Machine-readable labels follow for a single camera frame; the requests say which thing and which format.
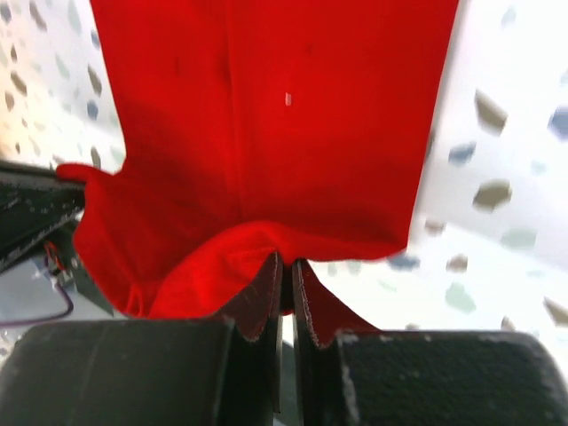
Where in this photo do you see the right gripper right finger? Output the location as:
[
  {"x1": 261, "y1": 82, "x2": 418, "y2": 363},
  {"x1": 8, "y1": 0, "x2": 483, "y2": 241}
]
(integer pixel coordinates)
[{"x1": 291, "y1": 260, "x2": 567, "y2": 425}]

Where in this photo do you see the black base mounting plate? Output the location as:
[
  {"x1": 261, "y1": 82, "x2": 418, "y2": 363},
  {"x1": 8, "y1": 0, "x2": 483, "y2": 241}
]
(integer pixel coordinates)
[{"x1": 1, "y1": 161, "x2": 114, "y2": 320}]

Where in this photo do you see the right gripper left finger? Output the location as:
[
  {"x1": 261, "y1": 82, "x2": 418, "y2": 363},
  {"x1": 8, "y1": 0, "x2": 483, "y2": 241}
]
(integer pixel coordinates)
[{"x1": 1, "y1": 254, "x2": 282, "y2": 425}]

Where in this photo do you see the red t shirt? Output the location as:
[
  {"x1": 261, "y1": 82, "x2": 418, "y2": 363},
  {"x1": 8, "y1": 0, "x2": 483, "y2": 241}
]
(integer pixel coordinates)
[{"x1": 58, "y1": 1, "x2": 458, "y2": 319}]

